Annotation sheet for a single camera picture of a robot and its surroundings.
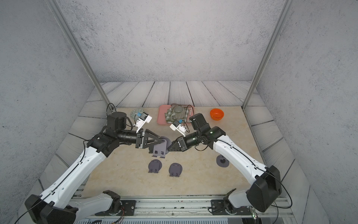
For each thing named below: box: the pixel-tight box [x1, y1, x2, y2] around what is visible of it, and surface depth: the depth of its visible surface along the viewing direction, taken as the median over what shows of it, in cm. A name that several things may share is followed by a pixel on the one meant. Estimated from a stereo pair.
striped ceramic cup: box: [170, 105, 186, 120], surface depth 110 cm
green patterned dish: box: [129, 108, 145, 121], surface depth 60 cm
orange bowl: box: [209, 108, 225, 121], surface depth 113 cm
